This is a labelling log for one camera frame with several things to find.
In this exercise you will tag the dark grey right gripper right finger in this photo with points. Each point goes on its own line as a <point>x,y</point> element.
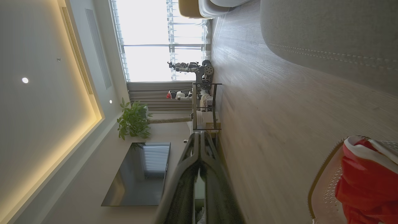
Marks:
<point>219,193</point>

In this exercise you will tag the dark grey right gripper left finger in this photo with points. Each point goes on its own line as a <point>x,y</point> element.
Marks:
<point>182,186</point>

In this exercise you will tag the red garment with white trim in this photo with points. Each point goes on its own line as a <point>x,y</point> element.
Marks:
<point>367,186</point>

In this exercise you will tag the grey fabric sofa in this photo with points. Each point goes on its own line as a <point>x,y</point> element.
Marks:
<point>326,28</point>

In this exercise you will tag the black flat screen television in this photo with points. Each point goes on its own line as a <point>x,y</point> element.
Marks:
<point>136,177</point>

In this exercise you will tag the cardboard box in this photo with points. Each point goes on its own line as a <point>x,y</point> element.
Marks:
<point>213,124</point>

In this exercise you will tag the green potted tree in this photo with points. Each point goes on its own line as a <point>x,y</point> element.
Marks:
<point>133,121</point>

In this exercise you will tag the white and red background robot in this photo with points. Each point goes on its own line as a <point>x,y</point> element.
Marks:
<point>179,95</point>

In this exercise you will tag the grey curtain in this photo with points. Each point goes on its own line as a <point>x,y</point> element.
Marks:
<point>155,96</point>

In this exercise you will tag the dark metal shelf rack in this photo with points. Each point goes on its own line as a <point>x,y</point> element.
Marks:
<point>214,93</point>

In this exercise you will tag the white perforated laundry basket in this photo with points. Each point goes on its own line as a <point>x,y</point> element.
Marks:
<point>326,193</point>

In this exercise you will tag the grey background robot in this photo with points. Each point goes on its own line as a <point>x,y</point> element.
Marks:
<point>203,71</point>

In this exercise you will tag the large bright window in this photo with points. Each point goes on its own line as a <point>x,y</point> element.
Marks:
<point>146,62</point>

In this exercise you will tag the yellow armchair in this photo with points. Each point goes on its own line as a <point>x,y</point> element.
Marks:
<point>186,7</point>

